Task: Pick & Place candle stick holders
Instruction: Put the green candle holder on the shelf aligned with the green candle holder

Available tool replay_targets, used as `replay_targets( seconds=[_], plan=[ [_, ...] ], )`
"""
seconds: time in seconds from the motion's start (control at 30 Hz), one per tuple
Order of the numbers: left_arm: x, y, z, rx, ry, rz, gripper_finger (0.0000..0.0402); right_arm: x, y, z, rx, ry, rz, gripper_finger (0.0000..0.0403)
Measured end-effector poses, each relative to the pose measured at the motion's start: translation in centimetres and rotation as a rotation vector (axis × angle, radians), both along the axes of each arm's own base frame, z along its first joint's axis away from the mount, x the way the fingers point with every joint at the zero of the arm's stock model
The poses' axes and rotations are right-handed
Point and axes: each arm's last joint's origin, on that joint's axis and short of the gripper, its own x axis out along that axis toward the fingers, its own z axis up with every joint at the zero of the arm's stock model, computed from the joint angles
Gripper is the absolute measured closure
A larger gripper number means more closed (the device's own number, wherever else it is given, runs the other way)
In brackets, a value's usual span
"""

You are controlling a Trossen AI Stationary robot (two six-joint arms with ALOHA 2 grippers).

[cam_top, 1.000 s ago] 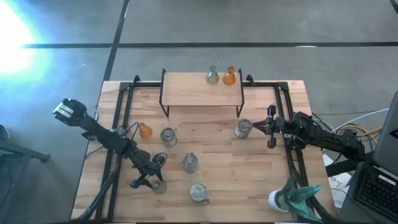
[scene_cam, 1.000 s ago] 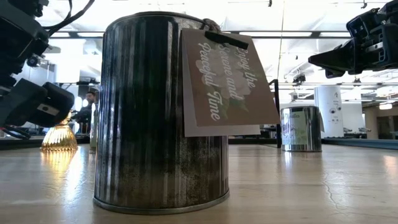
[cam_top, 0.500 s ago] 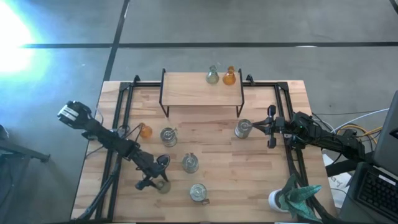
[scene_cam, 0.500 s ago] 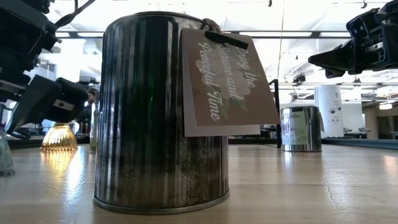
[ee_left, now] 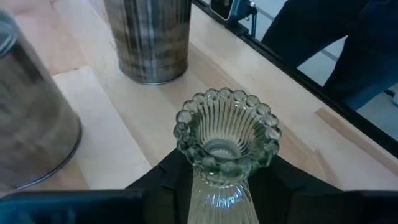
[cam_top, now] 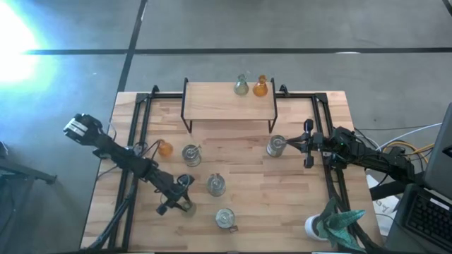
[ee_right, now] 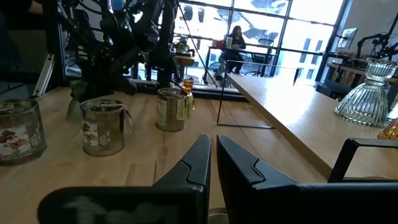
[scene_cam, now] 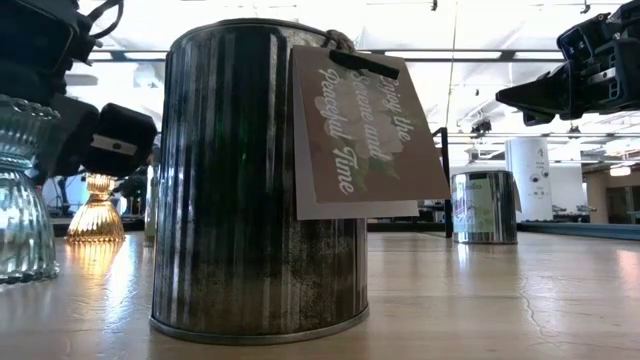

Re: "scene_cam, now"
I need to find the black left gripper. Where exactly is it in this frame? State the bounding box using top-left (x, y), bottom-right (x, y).
top-left (0, 59), bottom-right (159, 184)

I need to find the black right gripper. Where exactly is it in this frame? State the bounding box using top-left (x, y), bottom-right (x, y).
top-left (495, 0), bottom-right (640, 127)

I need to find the amber glass candlestick holder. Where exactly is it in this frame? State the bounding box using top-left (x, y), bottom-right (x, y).
top-left (64, 173), bottom-right (126, 245)

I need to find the clear glass candlestick holder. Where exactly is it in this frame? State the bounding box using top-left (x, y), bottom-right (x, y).
top-left (0, 94), bottom-right (60, 285)

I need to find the dark striped candle tin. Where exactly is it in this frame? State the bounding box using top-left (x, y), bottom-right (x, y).
top-left (149, 18), bottom-right (370, 346)

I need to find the brown printed gift tag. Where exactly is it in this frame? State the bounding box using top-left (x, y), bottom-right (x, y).
top-left (291, 44), bottom-right (451, 221)

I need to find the silver candle tin flower label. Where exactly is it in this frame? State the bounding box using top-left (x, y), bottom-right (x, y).
top-left (450, 169), bottom-right (521, 245)

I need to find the white cylindrical column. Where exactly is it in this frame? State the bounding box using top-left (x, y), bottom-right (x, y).
top-left (505, 137), bottom-right (554, 222)

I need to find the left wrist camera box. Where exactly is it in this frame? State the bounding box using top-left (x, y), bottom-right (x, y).
top-left (0, 0), bottom-right (96, 66)

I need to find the wooden shelf black metal frame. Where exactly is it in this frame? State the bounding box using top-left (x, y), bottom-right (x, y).
top-left (432, 126), bottom-right (455, 239)

